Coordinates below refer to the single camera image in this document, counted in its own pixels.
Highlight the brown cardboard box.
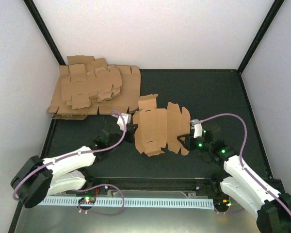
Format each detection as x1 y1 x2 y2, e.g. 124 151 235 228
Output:
132 94 191 157

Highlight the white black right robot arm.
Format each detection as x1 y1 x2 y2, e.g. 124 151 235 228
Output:
182 131 291 233

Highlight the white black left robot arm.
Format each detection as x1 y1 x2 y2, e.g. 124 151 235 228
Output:
11 123 150 208

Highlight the stack of flat cardboard blanks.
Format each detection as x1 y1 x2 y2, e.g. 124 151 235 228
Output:
47 55 141 120

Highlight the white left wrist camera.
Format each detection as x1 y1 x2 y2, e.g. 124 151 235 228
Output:
117 113 131 131

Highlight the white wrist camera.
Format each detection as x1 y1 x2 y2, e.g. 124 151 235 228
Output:
190 119 204 138
117 113 131 131

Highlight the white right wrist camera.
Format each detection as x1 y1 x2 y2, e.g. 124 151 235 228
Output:
190 119 204 138

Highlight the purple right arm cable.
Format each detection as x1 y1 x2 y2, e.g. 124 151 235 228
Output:
193 113 291 229

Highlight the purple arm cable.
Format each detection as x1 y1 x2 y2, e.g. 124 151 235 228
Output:
12 110 126 216
193 113 291 229

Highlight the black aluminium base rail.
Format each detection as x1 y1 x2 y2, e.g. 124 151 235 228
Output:
86 177 220 196

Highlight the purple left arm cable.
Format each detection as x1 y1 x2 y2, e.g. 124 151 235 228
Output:
12 110 126 216

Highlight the white slotted cable duct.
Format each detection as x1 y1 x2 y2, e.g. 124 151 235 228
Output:
39 196 214 210

